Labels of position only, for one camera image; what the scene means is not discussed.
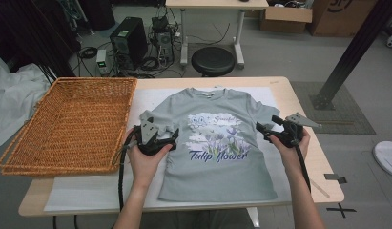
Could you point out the person's left hand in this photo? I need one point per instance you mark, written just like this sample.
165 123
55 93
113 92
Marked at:
144 168

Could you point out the dark curtain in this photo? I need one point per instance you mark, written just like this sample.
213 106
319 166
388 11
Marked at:
31 31

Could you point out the black computer tower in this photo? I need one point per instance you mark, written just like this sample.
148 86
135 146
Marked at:
128 41

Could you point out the small open cardboard box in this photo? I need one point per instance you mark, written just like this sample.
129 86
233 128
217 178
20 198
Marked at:
285 19

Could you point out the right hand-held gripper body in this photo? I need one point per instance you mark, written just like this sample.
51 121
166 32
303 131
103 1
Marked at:
293 133

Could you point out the black metal post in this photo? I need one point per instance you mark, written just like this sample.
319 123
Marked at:
352 54

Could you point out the large cardboard box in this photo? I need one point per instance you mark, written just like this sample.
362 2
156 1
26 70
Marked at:
340 22

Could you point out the black round stool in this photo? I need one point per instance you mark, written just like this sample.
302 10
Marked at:
212 61

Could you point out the person's right hand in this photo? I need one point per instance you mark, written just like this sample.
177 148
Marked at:
293 157

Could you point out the white table mat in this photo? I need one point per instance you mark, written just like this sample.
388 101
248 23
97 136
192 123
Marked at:
88 194

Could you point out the person's lap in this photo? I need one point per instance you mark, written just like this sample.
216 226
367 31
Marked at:
203 221

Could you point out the small power supply unit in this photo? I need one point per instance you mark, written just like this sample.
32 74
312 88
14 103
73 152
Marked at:
103 62

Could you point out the open-frame computer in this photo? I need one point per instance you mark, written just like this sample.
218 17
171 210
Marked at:
163 41

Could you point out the grey tape piece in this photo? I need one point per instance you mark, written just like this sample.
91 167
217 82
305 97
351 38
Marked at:
335 178

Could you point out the grey floor mat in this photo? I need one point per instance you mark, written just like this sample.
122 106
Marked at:
346 120

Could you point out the white cloth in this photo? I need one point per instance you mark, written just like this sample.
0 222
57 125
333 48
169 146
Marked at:
15 95

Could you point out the wicker basket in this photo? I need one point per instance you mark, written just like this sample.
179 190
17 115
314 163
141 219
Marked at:
72 127

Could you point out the white round disc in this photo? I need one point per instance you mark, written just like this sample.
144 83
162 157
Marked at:
387 157

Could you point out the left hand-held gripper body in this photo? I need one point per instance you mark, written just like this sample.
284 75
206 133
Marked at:
149 133

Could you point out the grey printed t-shirt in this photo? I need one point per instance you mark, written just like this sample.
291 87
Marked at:
216 178

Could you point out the white desk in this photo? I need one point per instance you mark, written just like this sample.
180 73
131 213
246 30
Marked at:
216 4

